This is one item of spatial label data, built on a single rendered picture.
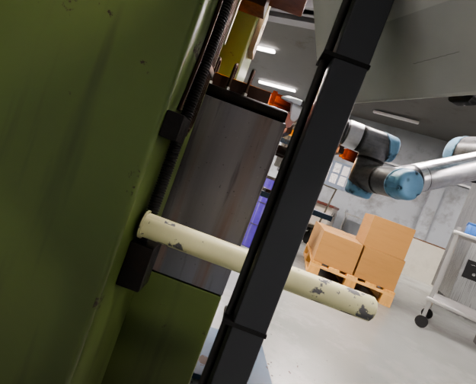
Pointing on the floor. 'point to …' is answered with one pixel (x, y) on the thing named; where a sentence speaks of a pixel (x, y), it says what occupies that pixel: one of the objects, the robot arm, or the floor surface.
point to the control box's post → (300, 190)
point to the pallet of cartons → (362, 254)
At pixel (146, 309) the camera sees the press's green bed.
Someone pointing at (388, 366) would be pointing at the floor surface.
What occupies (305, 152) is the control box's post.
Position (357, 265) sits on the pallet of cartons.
